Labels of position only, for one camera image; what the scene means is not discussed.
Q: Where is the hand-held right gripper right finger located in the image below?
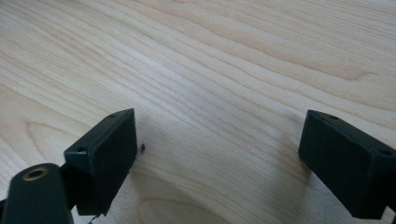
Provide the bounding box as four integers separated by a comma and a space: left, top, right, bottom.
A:
297, 109, 396, 220

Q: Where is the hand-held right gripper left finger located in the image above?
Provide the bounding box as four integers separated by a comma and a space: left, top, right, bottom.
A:
61, 107, 138, 217

